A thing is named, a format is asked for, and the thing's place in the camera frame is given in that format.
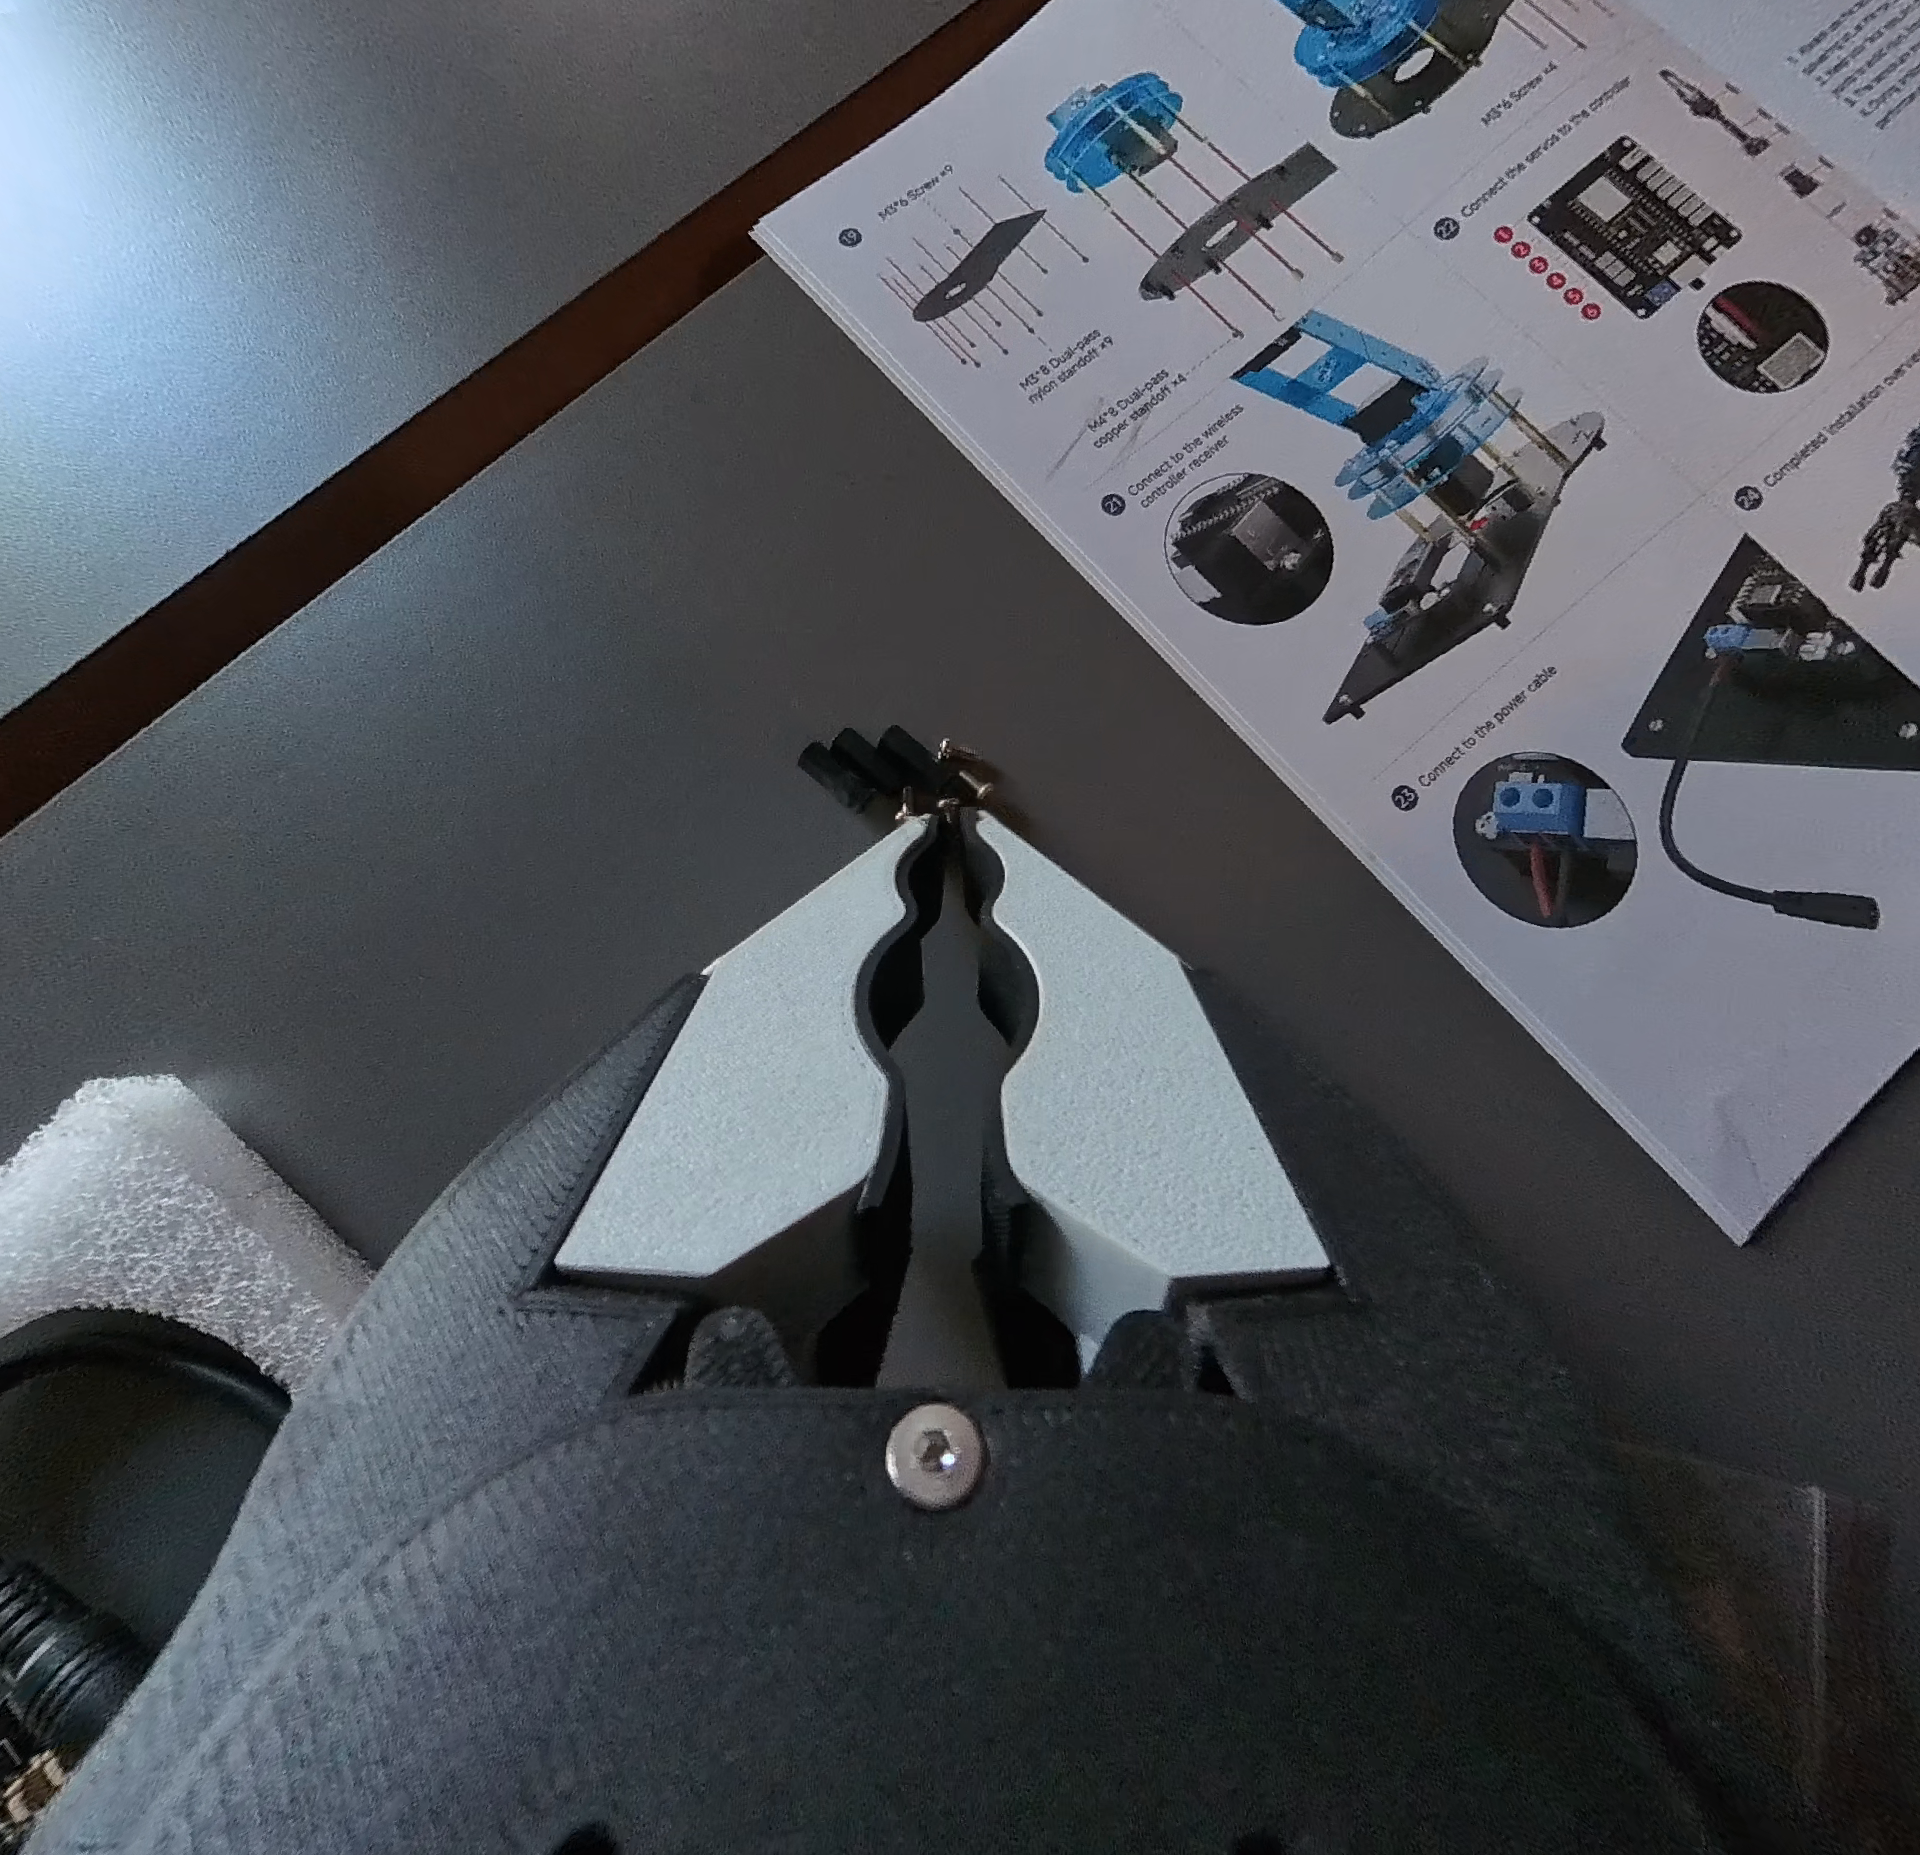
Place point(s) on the printed instruction booklet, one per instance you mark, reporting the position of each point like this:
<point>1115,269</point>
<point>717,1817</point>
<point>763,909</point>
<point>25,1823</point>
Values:
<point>1576,1015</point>

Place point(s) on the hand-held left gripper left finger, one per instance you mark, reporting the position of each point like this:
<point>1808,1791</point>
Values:
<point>734,1119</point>

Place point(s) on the dark grey desk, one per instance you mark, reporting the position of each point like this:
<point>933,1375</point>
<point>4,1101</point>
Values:
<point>450,686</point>

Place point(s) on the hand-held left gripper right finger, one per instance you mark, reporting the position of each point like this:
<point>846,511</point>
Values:
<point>1156,1119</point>

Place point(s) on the pile of standoffs and screws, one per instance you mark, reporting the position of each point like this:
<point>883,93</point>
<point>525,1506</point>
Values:
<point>863,767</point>

